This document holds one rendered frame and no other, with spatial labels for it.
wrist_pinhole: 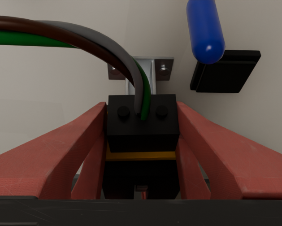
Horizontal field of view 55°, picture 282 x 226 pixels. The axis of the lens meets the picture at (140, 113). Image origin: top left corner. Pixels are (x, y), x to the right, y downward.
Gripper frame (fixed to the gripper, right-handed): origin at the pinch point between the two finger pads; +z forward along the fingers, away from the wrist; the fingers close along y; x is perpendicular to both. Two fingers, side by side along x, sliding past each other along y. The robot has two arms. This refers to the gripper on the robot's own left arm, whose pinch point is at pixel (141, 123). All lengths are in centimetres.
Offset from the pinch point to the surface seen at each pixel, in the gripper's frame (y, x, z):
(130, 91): 0.8, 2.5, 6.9
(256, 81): -9.0, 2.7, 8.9
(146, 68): -0.4, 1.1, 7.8
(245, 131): -10.9, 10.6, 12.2
